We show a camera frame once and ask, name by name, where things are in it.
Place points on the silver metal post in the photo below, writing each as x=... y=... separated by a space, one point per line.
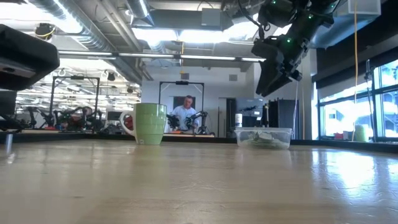
x=8 y=143

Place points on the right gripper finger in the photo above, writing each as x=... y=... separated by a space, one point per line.
x=270 y=77
x=280 y=84

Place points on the black background monitor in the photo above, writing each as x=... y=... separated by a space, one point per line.
x=7 y=102

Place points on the black gantry frame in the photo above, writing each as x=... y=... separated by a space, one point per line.
x=74 y=77
x=182 y=82

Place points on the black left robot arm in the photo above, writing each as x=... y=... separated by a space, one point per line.
x=25 y=53

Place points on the yellow-green roll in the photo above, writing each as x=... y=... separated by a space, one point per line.
x=361 y=133

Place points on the grey ceiling box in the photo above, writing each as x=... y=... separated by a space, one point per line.
x=211 y=17

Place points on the silver ceiling vent hood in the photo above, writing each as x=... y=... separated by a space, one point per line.
x=357 y=21

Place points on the black computer monitor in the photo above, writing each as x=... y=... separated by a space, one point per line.
x=248 y=107

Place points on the green ceramic mug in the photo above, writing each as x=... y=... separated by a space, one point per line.
x=150 y=124

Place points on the white canister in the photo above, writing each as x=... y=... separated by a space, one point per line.
x=238 y=120

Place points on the red container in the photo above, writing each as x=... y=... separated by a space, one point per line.
x=339 y=136

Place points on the person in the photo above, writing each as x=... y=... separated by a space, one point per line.
x=185 y=112

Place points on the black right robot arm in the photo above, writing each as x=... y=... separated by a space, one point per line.
x=298 y=18

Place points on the silver ceiling duct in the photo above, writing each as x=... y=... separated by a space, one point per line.
x=93 y=34

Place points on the wooden top workbench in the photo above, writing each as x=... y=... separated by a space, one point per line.
x=186 y=135

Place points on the long ceiling light strip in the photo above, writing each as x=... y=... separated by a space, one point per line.
x=146 y=55

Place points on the clear plastic bin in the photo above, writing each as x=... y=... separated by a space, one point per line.
x=264 y=129

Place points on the black window frame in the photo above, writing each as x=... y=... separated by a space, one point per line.
x=377 y=124

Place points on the background robot green lights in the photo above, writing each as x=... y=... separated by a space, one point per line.
x=199 y=118

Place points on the black tall cabinet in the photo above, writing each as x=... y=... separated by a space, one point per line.
x=283 y=118

